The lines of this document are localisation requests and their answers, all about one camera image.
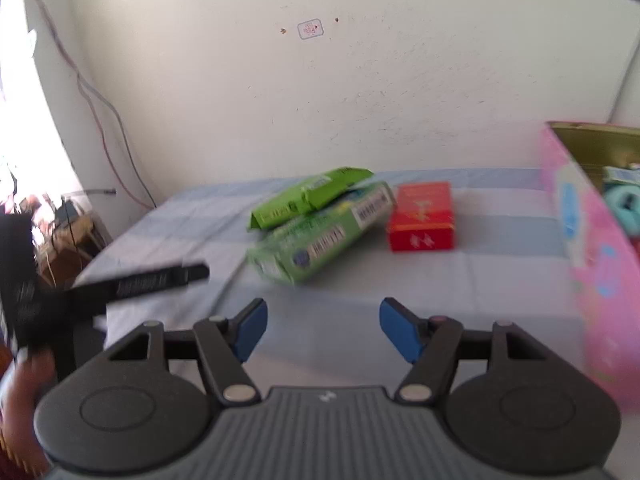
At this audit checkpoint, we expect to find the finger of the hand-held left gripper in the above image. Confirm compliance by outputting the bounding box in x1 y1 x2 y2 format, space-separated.
70 262 211 311

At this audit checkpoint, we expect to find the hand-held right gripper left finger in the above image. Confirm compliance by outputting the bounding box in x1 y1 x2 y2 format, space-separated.
105 297 268 406

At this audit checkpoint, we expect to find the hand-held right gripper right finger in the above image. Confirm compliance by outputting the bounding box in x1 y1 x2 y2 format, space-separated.
379 297 551 406

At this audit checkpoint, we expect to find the pink tin box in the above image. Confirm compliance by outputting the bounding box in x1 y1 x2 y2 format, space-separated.
540 120 640 403

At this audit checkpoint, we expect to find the teal plush toy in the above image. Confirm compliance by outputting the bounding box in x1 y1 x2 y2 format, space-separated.
602 183 640 237

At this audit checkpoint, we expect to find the birdcage print tissue pack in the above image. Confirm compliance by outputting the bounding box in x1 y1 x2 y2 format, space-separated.
602 165 640 184

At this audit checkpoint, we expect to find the person's left hand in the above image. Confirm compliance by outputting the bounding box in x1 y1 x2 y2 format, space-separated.
0 349 57 473

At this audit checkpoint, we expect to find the wooden stool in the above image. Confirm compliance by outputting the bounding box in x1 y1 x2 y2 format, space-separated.
32 195 113 288

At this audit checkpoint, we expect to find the grey device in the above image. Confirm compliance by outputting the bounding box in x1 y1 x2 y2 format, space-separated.
54 200 83 228

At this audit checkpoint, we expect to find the green carton box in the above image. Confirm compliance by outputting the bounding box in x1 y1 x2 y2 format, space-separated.
246 181 398 287

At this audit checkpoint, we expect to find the red packet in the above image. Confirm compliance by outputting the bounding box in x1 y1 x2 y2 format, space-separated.
386 181 457 253

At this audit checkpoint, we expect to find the bright green packet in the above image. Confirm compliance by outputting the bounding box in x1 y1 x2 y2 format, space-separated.
248 167 375 233

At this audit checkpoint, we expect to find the black cable with plug tip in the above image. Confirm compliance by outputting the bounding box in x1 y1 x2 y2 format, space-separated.
62 188 117 200

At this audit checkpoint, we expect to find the dark wall cable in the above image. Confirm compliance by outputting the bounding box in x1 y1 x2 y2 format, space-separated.
75 72 157 208

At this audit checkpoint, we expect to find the red wall cable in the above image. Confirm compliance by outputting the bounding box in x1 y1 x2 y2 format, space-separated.
22 0 156 211

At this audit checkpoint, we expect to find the white wall sticker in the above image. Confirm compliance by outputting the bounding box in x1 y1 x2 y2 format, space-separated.
297 18 324 41

